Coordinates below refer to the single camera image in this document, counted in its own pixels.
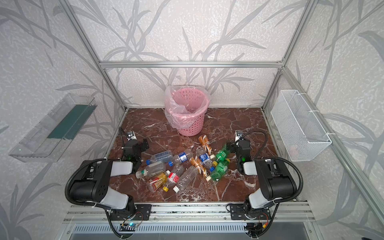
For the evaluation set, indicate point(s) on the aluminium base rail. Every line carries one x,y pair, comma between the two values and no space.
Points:
190,212

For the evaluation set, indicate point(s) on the right wiring bundle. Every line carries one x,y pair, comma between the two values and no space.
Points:
256,226

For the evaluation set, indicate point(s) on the yellow drink bottle red label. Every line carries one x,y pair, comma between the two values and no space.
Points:
157,181

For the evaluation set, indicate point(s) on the left circuit board with wires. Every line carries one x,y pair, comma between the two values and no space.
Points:
132,223

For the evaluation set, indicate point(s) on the clear bottle red label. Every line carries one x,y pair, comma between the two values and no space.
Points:
173,177

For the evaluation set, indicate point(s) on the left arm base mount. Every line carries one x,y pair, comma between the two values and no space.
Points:
141,212

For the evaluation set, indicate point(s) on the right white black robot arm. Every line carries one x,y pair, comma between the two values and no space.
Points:
279,179

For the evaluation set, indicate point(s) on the clear bottle white cap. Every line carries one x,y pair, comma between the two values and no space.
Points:
188,176

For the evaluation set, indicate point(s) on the clear bottle blue label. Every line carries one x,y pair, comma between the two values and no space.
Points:
164,157

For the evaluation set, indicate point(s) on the clear plastic bin liner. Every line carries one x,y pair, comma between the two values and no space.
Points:
175,115

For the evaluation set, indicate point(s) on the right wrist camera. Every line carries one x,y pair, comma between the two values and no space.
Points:
238,135

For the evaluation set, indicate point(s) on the pink perforated plastic bin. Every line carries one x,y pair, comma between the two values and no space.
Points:
189,114

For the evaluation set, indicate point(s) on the clear bottle green label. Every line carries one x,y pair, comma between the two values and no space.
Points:
151,170

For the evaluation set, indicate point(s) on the clear acrylic wall shelf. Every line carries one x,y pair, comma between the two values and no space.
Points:
50,138

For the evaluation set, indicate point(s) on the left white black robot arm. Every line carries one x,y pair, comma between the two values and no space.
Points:
89,185

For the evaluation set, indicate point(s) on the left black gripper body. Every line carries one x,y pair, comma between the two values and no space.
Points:
132,146

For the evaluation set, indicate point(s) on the white wire mesh basket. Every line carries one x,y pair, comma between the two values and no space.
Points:
303,135

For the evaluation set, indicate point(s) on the small water bottle blue label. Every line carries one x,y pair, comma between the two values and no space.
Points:
205,159

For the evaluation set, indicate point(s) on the clear bottle blue cap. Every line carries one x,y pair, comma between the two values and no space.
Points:
180,158

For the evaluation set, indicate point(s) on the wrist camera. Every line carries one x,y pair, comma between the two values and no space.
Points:
238,135
131,135

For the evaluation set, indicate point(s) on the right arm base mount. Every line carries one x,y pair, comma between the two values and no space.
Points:
244,211

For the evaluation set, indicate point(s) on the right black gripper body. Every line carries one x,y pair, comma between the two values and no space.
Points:
241,145

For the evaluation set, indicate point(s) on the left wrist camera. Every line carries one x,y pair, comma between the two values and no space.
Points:
131,135

